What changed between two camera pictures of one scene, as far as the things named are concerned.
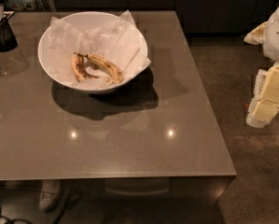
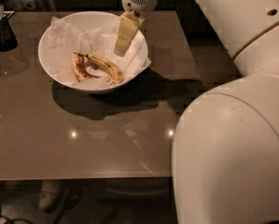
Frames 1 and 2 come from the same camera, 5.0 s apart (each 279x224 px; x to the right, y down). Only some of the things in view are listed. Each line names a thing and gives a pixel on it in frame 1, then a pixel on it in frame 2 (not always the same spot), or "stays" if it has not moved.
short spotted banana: x=77 y=66 stays
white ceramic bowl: x=93 y=52 stays
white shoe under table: x=48 y=194 stays
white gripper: x=277 y=36 → x=139 y=0
